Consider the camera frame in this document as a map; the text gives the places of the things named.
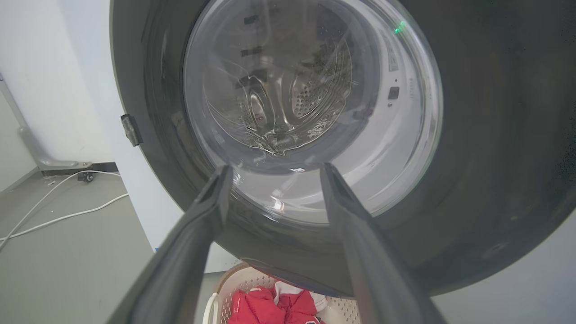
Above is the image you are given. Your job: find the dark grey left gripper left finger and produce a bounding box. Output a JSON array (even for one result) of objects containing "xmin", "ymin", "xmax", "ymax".
[{"xmin": 107, "ymin": 165, "xmax": 234, "ymax": 324}]

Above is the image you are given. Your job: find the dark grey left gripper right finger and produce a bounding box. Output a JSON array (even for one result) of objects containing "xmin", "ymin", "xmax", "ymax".
[{"xmin": 319, "ymin": 162, "xmax": 447, "ymax": 324}]

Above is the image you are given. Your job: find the round dark washing machine door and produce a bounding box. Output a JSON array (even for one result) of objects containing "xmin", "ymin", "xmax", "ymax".
[{"xmin": 109, "ymin": 0, "xmax": 576, "ymax": 298}]

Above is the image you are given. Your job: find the white washing machine body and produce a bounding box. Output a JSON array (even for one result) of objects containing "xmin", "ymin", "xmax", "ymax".
[{"xmin": 58, "ymin": 0, "xmax": 576, "ymax": 324}]

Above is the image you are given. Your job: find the white perforated laundry basket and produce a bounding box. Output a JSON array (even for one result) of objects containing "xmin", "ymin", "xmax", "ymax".
[{"xmin": 202, "ymin": 262, "xmax": 362, "ymax": 324}]

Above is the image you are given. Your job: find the red garment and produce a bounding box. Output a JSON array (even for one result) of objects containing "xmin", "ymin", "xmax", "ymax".
[{"xmin": 227, "ymin": 281, "xmax": 328, "ymax": 324}]

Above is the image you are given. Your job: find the white cable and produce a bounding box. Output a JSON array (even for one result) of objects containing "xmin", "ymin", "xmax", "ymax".
[
  {"xmin": 0, "ymin": 170, "xmax": 121, "ymax": 251},
  {"xmin": 0, "ymin": 193, "xmax": 130, "ymax": 242}
]

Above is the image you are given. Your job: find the grey metal floor bracket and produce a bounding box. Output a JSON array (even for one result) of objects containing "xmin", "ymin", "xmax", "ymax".
[{"xmin": 0, "ymin": 72, "xmax": 93, "ymax": 171}]

